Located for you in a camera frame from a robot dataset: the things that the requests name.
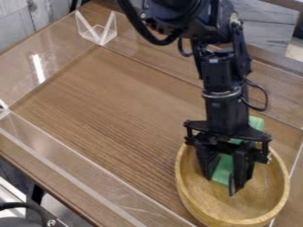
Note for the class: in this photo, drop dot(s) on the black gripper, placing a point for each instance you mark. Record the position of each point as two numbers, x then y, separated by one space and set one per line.
225 133

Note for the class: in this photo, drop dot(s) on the green rectangular block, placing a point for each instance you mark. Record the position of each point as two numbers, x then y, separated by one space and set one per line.
225 167

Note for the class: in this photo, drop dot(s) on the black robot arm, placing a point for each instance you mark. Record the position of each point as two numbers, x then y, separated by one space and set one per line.
209 24

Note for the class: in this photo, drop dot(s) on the brown wooden bowl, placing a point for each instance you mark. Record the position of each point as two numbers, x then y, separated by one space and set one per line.
251 208

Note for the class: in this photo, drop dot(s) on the black table leg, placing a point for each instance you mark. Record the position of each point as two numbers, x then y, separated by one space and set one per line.
38 194

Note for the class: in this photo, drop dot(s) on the clear acrylic front wall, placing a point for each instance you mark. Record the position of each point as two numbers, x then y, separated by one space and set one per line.
106 200

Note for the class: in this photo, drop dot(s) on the clear acrylic corner bracket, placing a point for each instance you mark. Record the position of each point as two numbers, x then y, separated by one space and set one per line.
98 34

